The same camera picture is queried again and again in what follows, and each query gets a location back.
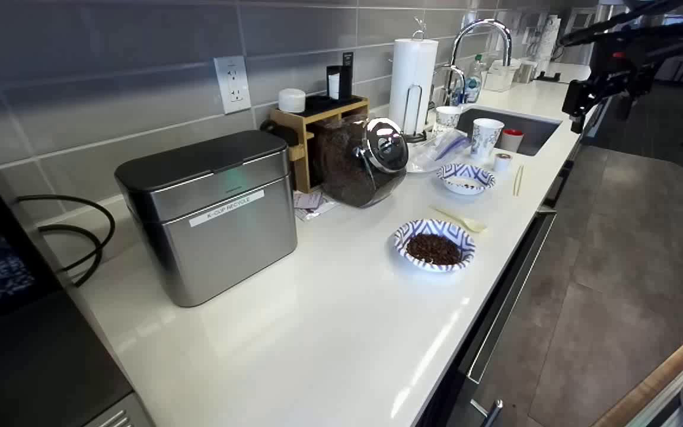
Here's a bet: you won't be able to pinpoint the white countertop container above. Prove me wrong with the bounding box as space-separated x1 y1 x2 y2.
484 62 516 93

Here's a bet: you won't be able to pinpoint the chrome kitchen faucet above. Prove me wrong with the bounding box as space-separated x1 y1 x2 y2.
444 16 514 106

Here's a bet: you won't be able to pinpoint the stainless steel countertop bin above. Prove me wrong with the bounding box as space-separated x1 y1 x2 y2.
114 128 301 308

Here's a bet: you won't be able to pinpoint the tall black box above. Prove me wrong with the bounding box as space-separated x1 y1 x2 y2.
338 51 356 102

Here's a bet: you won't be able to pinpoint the blue patterned bowl many beans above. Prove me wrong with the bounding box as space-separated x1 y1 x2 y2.
388 218 480 275

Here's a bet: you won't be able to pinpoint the white wall power outlet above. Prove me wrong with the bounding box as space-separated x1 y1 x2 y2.
210 54 253 116

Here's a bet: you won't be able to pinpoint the glass coffee bean jar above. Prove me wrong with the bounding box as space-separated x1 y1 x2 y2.
310 111 412 211

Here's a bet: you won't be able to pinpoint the dark kitchen sink basin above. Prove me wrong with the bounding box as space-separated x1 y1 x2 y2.
455 106 561 160

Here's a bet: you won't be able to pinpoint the metal paper towel holder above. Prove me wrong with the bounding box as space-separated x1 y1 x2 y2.
398 14 431 145

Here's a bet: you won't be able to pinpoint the white paper towel roll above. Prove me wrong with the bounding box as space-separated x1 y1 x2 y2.
386 36 440 137

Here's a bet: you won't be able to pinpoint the small red lid cup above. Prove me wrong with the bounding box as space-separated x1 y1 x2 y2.
501 126 527 154

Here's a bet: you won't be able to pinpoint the long metal cabinet handle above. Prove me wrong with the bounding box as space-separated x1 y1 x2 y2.
465 211 559 387

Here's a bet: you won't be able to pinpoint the black power cable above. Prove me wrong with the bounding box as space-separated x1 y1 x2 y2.
12 193 118 289

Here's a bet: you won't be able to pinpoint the clear plastic bag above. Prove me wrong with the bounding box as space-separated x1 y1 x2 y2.
406 126 475 175

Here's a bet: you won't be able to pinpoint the wooden countertop organizer shelf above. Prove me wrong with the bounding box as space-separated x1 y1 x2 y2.
269 94 373 194

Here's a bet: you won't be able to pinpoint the wooden board edge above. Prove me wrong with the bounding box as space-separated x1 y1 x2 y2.
593 312 683 427

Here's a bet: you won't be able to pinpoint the black box with white label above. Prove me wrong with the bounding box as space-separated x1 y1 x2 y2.
324 64 344 102

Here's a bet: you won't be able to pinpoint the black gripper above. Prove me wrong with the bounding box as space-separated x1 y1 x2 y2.
559 73 612 136

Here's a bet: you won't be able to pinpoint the dish soap bottle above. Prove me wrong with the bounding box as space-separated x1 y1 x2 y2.
468 52 488 105

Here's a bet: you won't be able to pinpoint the small white round jar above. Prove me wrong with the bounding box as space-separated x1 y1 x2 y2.
278 85 308 116

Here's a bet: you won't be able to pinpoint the large coffee bean heap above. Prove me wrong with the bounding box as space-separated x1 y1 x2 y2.
406 232 468 269

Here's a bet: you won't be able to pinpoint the blue patterned bowl few beans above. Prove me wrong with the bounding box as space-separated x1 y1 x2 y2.
436 161 495 199

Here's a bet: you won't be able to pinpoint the dark grey appliance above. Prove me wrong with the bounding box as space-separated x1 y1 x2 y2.
0 289 157 427

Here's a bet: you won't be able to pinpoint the short metal cabinet handle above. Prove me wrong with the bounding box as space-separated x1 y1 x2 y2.
468 397 507 427

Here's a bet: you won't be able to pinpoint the plain white cup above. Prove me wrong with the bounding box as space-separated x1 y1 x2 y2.
433 105 465 134

